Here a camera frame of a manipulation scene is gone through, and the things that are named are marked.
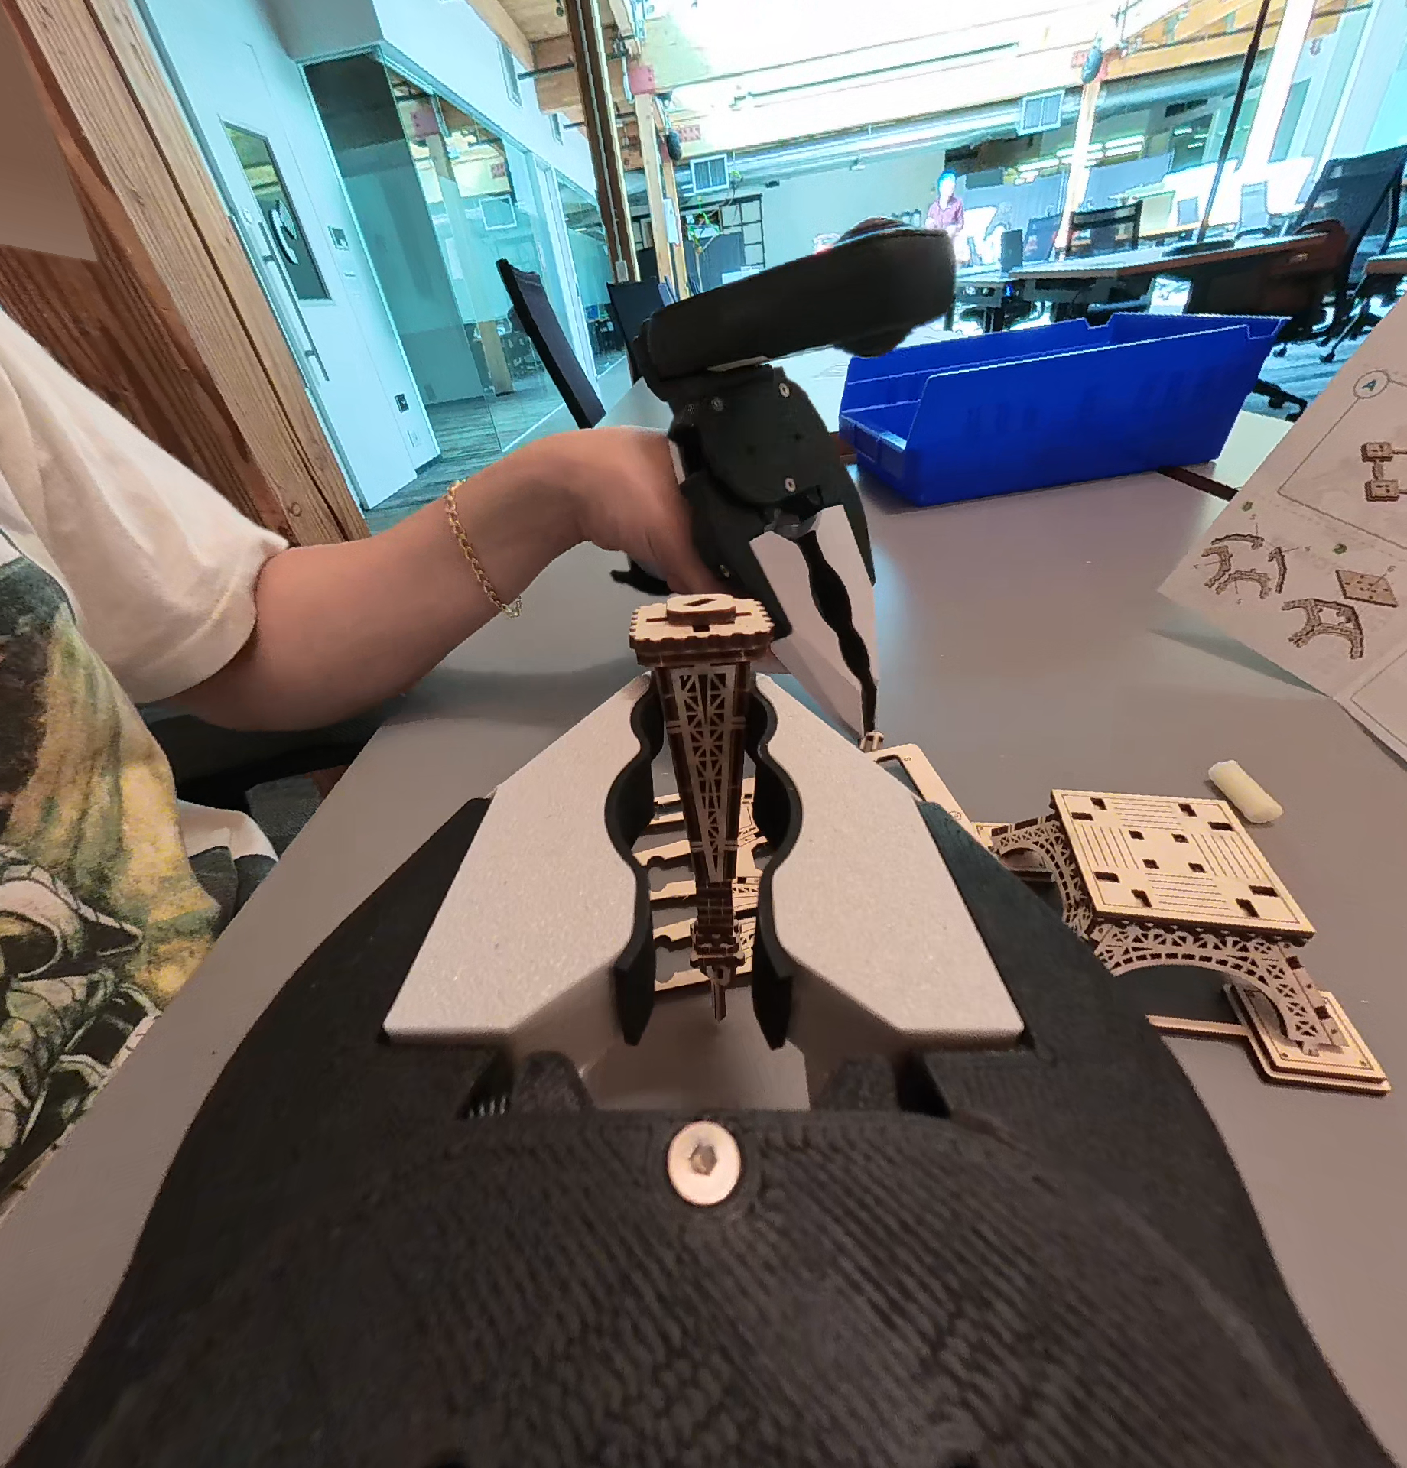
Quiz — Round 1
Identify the person's left forearm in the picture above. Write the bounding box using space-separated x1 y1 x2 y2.
138 442 567 735

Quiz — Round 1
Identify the grey desk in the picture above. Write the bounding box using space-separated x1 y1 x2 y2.
0 344 1407 1468

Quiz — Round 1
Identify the gold chain bracelet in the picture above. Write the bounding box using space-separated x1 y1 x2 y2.
441 479 525 622

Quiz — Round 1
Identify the wooden tower spire model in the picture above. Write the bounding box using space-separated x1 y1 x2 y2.
629 593 783 1021

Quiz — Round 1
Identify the wooden tower base model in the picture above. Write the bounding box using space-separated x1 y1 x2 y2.
977 787 1393 1098

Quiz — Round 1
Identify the person's white printed t-shirt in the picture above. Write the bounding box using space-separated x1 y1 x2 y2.
0 287 291 1256

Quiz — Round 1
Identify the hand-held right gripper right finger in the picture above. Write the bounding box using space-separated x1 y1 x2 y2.
747 675 1030 1081

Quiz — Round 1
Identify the paper instruction sheet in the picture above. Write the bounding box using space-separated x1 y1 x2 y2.
1157 254 1407 791

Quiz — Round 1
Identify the long wooden table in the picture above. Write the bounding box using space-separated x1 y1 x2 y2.
955 223 1350 337

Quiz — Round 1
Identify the black mesh office chair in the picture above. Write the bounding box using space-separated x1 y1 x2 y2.
1260 141 1407 417

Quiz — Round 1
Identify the small white wax block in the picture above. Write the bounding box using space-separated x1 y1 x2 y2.
1207 757 1286 828

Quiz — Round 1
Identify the blue plastic bin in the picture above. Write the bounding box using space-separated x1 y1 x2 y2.
836 312 1293 508

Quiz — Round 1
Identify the person's left hand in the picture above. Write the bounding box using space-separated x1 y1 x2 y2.
543 424 728 595

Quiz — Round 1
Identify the wooden cut-out parts sheet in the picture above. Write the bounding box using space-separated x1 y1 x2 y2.
645 741 986 1002

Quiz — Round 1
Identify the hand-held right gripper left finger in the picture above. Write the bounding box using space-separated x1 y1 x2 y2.
381 675 661 1081

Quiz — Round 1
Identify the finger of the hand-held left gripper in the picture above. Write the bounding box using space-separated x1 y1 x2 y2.
747 530 871 739
818 479 886 733

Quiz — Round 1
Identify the wooden pillar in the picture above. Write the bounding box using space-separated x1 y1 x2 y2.
6 0 371 546

